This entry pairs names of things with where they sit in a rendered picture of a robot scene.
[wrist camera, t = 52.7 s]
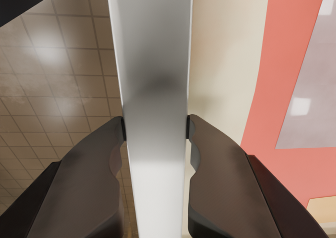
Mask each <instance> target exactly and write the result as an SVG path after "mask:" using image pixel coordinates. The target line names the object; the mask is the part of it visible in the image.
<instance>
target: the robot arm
mask: <svg viewBox="0 0 336 238"><path fill-rule="evenodd" d="M186 139H189V141H190V143H191V153H190V164H191V165H192V167H193V168H194V170H195V173H194V175H193V176H192V177H191V179H190V182H189V196H188V225H187V228H188V232H189V234H190V235H191V237H192V238H329V237H328V236H327V234H326V233H325V231H324V230H323V229H322V227H321V226H320V225H319V224H318V222H317V221H316V220H315V219H314V217H313V216H312V215H311V214H310V213H309V212H308V210H307V209H306V208H305V207H304V206H303V205H302V204H301V203H300V202H299V201H298V200H297V199H296V198H295V197H294V195H293V194H292V193H291V192H290V191H289V190H288V189H287V188H286V187H285V186H284V185H283V184H282V183H281V182H280V181H279V180H278V179H277V178H276V177H275V176H274V175H273V174H272V173H271V172H270V171H269V170H268V168H267V167H266V166H265V165H264V164H263V163H262V162H261V161H260V160H259V159H258V158H257V157H256V156H255V155H248V154H247V153H246V152H245V151H244V150H243V149H242V148H241V147H240V146H239V145H238V144H237V143H236V142H235V141H234V140H233V139H232V138H230V137H229V136H228V135H226V134H225V133H223V132H222V131H221V130H219V129H217V128H216V127H214V126H213V125H211V124H210V123H208V122H207V121H205V120H204V119H202V118H200V117H199V116H197V115H195V114H191V115H188V117H187V130H186ZM124 141H126V133H125V125H124V119H123V117H122V116H117V117H114V118H113V119H111V120H109V121H108V122H106V123H105V124H103V125H102V126H100V127H99V128H98V129H96V130H95V131H93V132H92V133H90V134H89V135H87V136H86V137H85V138H83V139H82V140H81V141H80V142H78V143H77V144H76V145H75V146H74V147H73V148H72V149H71V150H70V151H69V152H68V153H67V154H66V155H65V156H64V157H63V158H62V159H61V160H60V161H58V162H52V163H51V164H50V165H49V166H48V167H47V168H46V169H45V170H44V171H43V172H42V173H41V174H40V175H39V176H38V177H37V178H36V179H35V180H34V181H33V182H32V184H31V185H30V186H29V187H28V188H27V189H26V190H25V191H24V192H23V193H22V194H21V195H20V196H19V197H18V198H17V199H16V200H15V201H14V202H13V203H12V204H11V205H10V206H9V208H8V209H7V210H6V211H5V212H4V213H3V214H2V215H1V216H0V238H122V237H123V235H124V206H123V200H122V194H121V189H120V183H119V181H118V179H117V178H116V175H117V173H118V171H119V170H120V169H121V167H122V158H121V152H120V147H121V146H122V144H123V143H124Z"/></svg>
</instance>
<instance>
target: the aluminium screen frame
mask: <svg viewBox="0 0 336 238"><path fill-rule="evenodd" d="M107 2H108V9H109V17H110V24H111V32H112V40H113V47H114V55H115V62H116V70H117V78H118V85H119V93H120V100H121V108H122V115H123V120H124V128H125V136H126V146H127V153H128V161H129V169H130V176H131V184H132V191H133V199H134V206H135V214H136V222H137V229H138V237H139V238H182V227H183V207H184V187H185V167H186V146H187V119H188V106H189V86H190V66H191V45H192V25H193V5H194V0H107Z"/></svg>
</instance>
